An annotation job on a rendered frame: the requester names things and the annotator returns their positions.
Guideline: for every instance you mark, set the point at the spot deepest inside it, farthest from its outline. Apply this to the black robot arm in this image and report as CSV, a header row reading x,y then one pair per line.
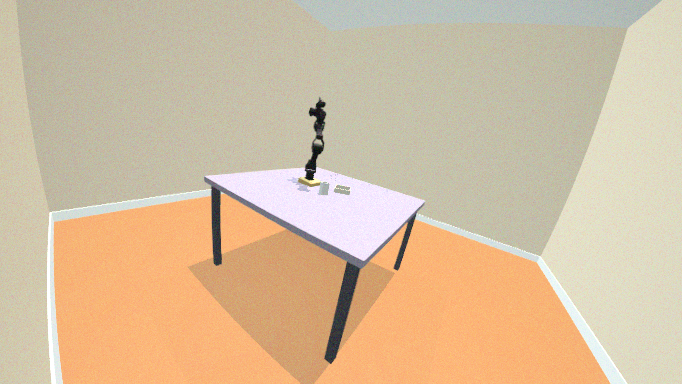
x,y
316,148

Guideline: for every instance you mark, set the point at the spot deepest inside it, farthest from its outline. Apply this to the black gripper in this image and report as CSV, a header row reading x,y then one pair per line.
x,y
320,105

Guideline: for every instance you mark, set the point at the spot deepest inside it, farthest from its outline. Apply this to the grey open-top square cup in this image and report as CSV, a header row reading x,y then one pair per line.
x,y
324,188

